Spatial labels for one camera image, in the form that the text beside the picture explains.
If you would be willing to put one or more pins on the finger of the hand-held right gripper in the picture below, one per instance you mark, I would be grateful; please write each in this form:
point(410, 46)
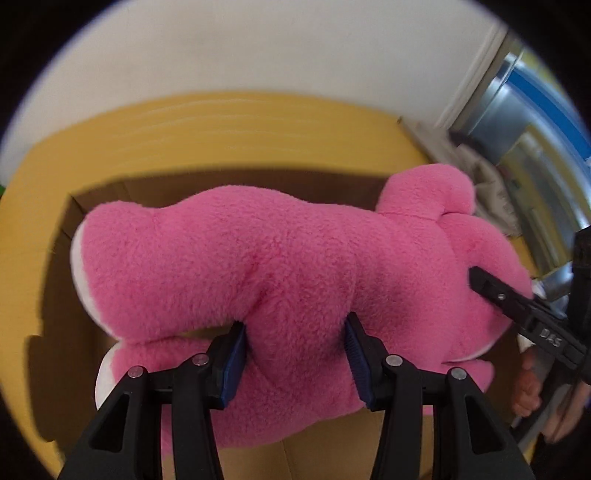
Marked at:
point(496, 288)

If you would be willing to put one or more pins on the cardboard box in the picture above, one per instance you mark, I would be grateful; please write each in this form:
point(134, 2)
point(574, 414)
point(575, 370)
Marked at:
point(138, 189)

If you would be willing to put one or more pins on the metal partition frame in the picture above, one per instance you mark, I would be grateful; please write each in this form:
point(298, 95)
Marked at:
point(503, 120)

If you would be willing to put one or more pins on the blue banner strip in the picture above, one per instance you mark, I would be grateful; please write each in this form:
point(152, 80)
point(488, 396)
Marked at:
point(549, 101)

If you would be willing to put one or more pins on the person's right hand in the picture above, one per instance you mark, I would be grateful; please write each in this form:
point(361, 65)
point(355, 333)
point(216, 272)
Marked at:
point(528, 392)

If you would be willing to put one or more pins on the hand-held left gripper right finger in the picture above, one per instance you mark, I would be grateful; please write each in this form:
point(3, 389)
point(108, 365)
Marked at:
point(358, 364)

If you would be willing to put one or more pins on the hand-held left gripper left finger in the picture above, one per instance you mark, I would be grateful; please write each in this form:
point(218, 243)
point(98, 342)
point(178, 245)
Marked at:
point(233, 364)

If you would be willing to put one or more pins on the grey cloth bag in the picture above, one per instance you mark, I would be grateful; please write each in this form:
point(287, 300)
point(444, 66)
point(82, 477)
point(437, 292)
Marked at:
point(489, 184)

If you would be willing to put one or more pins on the pink plush toy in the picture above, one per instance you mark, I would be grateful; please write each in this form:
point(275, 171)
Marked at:
point(277, 254)

